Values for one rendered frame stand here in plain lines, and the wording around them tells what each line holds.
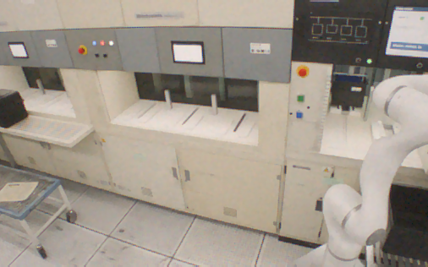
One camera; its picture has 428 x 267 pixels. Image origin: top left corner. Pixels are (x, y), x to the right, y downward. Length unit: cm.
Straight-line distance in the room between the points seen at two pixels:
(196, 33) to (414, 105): 113
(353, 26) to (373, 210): 84
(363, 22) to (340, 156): 74
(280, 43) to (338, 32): 28
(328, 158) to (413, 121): 98
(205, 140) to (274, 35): 83
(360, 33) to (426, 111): 72
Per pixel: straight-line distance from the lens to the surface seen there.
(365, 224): 97
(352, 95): 214
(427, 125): 84
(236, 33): 153
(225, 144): 186
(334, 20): 146
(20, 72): 362
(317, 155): 176
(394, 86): 91
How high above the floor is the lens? 187
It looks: 32 degrees down
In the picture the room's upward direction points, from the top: 4 degrees counter-clockwise
